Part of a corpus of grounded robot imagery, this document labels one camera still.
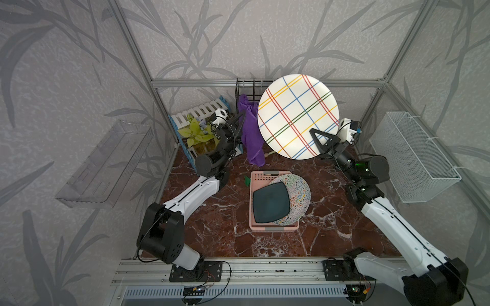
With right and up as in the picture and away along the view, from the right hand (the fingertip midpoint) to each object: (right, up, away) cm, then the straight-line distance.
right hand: (310, 135), depth 55 cm
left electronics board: (-39, -57, +16) cm, 71 cm away
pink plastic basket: (-14, -19, +44) cm, 50 cm away
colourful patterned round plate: (+4, -26, +29) cm, 39 cm away
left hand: (-17, +4, -1) cm, 18 cm away
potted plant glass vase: (-43, +3, +35) cm, 55 cm away
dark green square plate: (-9, -30, +38) cm, 49 cm away
